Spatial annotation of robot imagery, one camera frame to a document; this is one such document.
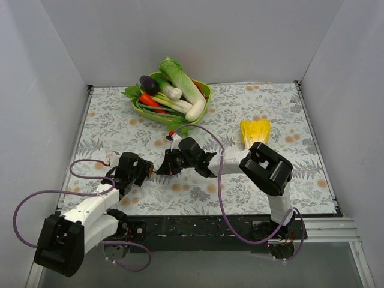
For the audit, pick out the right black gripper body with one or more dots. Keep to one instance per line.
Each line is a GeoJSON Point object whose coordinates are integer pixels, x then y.
{"type": "Point", "coordinates": [171, 164]}

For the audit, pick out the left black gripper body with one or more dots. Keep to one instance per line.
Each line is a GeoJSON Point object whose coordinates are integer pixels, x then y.
{"type": "Point", "coordinates": [143, 169]}

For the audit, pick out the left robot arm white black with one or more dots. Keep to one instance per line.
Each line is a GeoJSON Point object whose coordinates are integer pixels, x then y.
{"type": "Point", "coordinates": [65, 239]}

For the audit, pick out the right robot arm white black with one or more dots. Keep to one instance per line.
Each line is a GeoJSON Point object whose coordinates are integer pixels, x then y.
{"type": "Point", "coordinates": [270, 172]}

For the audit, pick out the green celery leaves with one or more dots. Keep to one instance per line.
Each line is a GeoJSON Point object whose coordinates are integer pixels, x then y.
{"type": "Point", "coordinates": [178, 124]}

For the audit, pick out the white radish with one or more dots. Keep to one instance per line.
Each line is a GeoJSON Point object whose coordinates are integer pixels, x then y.
{"type": "Point", "coordinates": [195, 111]}

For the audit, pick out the green long beans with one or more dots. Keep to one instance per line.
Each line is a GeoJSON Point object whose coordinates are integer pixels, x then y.
{"type": "Point", "coordinates": [170, 112]}

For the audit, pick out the green plastic basket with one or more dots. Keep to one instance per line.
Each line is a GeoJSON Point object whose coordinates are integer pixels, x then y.
{"type": "Point", "coordinates": [169, 101]}

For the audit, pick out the red orange pepper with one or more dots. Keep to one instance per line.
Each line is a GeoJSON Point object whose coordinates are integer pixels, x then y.
{"type": "Point", "coordinates": [152, 104]}

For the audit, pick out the white green leek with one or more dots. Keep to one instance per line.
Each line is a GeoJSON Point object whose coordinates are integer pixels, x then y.
{"type": "Point", "coordinates": [167, 89]}

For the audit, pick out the yellow napa cabbage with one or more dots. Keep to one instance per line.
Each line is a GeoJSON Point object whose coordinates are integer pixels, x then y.
{"type": "Point", "coordinates": [255, 131]}

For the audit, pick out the purple eggplant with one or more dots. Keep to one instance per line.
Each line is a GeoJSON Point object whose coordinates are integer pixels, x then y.
{"type": "Point", "coordinates": [149, 85]}

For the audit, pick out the green napa cabbage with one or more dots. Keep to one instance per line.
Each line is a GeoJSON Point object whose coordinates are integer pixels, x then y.
{"type": "Point", "coordinates": [175, 73]}

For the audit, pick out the floral table mat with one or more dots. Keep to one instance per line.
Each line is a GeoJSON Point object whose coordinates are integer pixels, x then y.
{"type": "Point", "coordinates": [112, 124]}

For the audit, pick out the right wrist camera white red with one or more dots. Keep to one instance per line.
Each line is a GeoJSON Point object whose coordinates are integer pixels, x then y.
{"type": "Point", "coordinates": [174, 139]}

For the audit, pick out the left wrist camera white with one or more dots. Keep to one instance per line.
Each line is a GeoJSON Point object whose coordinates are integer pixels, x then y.
{"type": "Point", "coordinates": [114, 159]}

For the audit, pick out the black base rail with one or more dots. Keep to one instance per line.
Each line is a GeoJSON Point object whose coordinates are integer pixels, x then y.
{"type": "Point", "coordinates": [198, 233]}

